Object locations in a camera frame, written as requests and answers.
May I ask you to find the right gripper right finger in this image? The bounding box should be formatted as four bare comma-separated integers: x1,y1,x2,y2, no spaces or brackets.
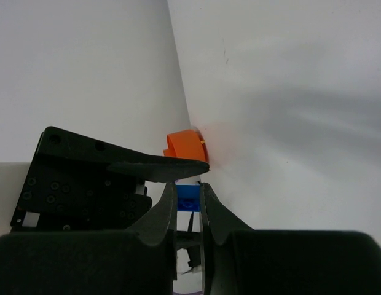
200,183,381,294

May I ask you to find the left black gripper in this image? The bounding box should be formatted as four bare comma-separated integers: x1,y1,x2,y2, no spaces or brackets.
10,127,210,231

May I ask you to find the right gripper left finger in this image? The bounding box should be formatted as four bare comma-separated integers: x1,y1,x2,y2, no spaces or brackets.
0,183,177,294

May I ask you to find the blue lego from pair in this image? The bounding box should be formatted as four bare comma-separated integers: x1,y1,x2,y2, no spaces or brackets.
176,184,200,212

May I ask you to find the orange divided container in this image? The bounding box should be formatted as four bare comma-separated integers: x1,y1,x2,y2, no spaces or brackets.
163,129,208,163

